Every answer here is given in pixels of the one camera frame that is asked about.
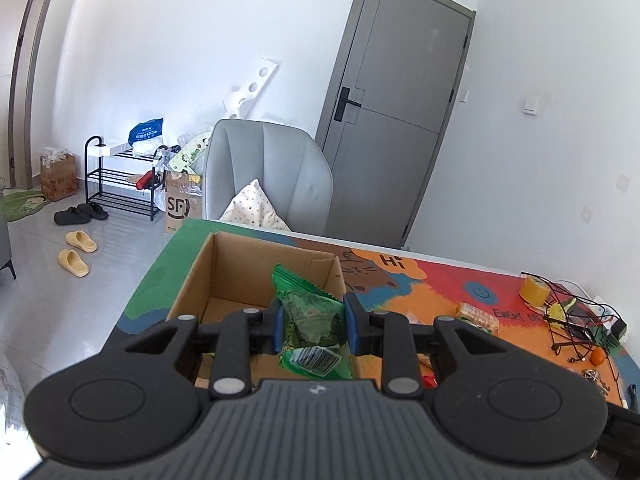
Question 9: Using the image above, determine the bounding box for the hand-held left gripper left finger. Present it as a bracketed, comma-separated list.
[120, 305, 285, 398]

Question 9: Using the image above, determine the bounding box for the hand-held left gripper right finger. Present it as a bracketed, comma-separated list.
[344, 292, 501, 397]

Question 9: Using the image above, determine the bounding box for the green snack packet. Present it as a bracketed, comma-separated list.
[271, 262, 355, 381]

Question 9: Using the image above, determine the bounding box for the brown cardboard box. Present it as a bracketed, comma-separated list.
[165, 231, 361, 391]

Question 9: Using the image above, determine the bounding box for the green label cake packet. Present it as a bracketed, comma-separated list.
[455, 302, 501, 336]

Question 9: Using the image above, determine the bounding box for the colourful cartoon table mat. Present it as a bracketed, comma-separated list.
[107, 219, 623, 406]

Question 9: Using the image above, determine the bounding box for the cream dotted pillow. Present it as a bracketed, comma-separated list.
[219, 179, 292, 232]

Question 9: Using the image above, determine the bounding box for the printed brown paper bag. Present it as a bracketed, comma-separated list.
[164, 170, 205, 235]

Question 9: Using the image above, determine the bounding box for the grey armchair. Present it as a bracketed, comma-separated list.
[202, 119, 334, 236]

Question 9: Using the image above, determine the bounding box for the yellow tape roll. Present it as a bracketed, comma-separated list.
[520, 274, 551, 307]

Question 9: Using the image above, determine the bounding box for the yellow slipper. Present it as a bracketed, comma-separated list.
[65, 230, 99, 253]
[58, 249, 90, 277]

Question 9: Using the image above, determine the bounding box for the grey door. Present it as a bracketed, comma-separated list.
[315, 0, 476, 250]

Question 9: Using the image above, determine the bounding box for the black shoe rack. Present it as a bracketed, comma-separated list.
[84, 136, 168, 222]

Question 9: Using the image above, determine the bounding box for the blue plastic bag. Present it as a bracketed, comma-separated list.
[128, 118, 164, 156]

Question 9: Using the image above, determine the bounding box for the white foam board with holes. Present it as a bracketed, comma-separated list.
[222, 56, 278, 121]

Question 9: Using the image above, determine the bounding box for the small cardboard box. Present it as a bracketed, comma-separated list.
[40, 152, 78, 202]

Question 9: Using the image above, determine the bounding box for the green floor rug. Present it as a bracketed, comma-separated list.
[0, 189, 55, 223]

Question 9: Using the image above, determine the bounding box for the dark grey furniture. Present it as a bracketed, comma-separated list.
[0, 215, 18, 281]

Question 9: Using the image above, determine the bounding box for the black door handle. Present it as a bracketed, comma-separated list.
[334, 87, 362, 122]

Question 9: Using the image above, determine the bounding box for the white cable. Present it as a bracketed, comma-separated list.
[555, 280, 608, 307]

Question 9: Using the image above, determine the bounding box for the grey doorway frame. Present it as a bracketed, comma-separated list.
[9, 0, 66, 192]

